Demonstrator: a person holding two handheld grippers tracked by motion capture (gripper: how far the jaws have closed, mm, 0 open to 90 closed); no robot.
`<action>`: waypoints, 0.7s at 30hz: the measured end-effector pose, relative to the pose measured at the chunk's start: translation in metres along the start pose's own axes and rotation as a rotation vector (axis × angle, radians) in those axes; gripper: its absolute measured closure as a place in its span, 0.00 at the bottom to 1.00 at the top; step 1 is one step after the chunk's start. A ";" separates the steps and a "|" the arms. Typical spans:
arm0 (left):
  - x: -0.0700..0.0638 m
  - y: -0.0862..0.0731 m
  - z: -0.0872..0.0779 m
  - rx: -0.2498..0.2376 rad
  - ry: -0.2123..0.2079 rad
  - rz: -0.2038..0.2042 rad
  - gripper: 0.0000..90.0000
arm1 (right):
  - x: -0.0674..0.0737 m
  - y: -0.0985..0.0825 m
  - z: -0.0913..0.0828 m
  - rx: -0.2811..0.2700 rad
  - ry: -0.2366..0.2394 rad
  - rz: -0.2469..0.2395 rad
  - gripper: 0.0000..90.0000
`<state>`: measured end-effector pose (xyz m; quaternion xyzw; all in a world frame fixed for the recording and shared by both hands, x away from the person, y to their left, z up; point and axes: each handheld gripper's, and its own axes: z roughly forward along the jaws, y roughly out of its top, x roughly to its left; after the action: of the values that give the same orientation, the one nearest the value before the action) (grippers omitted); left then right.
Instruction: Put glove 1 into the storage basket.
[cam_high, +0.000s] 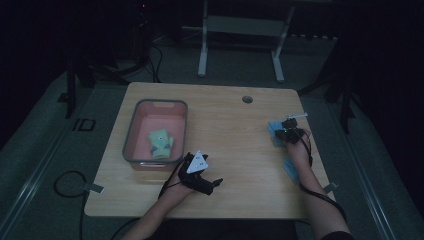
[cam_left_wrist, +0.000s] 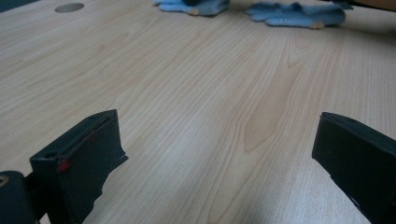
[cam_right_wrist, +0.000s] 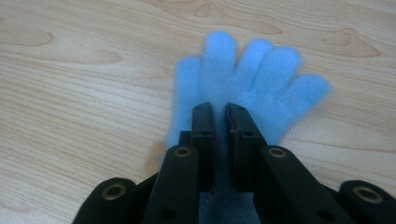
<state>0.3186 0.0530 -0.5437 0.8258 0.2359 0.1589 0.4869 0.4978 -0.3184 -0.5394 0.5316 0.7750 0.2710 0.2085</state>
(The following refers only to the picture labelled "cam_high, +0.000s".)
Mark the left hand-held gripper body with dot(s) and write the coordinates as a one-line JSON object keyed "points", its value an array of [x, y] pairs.
{"points": [[196, 165]]}

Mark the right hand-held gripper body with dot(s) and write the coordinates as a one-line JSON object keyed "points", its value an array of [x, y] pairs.
{"points": [[292, 133]]}

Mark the plain blue glove grey cuff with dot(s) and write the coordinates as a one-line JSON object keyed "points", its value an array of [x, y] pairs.
{"points": [[275, 131]]}

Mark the blue glove with face print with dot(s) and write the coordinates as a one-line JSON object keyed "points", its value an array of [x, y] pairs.
{"points": [[291, 170]]}

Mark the green knit glove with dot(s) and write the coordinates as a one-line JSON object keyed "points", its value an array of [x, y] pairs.
{"points": [[161, 143]]}

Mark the pink bin with grey rim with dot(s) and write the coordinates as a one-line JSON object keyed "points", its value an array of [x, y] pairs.
{"points": [[150, 123]]}

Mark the person's right hand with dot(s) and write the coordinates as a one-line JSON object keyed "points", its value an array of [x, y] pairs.
{"points": [[299, 155]]}

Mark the person's left hand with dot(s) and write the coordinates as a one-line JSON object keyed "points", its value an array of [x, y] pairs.
{"points": [[180, 190]]}

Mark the black tripod stand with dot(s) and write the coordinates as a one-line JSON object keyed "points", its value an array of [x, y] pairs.
{"points": [[345, 100]]}

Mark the metal table clip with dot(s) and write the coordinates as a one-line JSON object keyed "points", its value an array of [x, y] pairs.
{"points": [[94, 188], [331, 187]]}

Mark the black equipment stand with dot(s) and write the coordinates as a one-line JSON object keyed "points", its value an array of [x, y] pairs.
{"points": [[70, 90]]}

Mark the white desk frame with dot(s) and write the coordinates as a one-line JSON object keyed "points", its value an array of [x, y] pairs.
{"points": [[240, 25]]}

